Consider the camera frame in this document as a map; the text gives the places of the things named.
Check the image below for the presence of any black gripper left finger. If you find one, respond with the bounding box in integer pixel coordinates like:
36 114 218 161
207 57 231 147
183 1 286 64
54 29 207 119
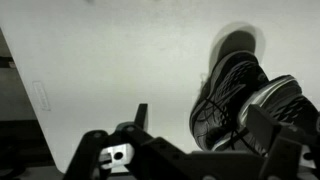
63 103 193 180

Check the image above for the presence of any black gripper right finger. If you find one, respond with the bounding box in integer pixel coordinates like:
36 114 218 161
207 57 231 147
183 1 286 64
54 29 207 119
245 103 320 180

